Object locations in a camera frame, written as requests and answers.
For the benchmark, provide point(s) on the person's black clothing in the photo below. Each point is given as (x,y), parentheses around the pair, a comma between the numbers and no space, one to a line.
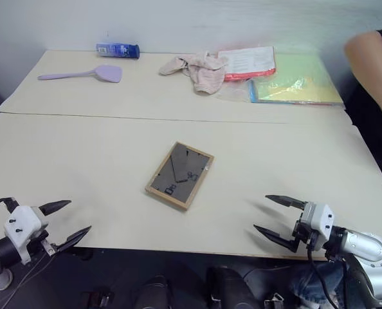
(371,135)

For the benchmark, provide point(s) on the blue cylindrical can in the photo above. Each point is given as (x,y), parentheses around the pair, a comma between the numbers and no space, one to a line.
(117,51)

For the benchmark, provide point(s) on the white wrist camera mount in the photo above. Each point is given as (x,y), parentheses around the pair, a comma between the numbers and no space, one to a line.
(319,222)
(20,225)

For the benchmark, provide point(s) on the purple plastic spatula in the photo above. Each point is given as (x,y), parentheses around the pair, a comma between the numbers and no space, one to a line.
(107,73)

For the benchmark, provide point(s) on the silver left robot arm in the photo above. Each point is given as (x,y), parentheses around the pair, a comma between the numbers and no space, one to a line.
(3,252)

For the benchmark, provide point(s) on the dark rounded shape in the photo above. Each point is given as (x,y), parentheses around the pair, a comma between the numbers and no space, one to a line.
(229,288)
(154,294)

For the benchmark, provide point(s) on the red folder with white sheet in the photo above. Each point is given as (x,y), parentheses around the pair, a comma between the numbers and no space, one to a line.
(249,61)

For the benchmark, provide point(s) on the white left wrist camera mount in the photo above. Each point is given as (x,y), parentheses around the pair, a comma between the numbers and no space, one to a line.
(20,225)

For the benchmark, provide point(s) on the wooden picture frame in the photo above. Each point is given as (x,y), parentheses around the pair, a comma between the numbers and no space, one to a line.
(179,176)

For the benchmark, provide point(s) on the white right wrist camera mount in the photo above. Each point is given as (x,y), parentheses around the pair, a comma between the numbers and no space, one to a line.
(319,222)

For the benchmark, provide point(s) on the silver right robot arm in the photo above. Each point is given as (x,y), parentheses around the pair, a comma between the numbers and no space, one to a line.
(366,248)

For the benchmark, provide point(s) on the pink crumpled cloth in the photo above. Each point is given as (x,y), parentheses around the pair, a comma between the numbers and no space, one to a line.
(207,74)

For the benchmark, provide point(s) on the blue denim fabric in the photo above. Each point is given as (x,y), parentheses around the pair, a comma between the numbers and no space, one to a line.
(316,281)

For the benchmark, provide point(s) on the clear bag of coloured paper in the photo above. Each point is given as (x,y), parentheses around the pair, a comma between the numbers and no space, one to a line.
(294,80)

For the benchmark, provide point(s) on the person's bare forearm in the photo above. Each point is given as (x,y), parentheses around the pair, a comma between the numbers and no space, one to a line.
(368,64)

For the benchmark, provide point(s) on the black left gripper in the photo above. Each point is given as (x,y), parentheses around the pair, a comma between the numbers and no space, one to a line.
(40,246)

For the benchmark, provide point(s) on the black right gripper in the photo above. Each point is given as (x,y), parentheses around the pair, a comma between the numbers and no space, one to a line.
(306,236)

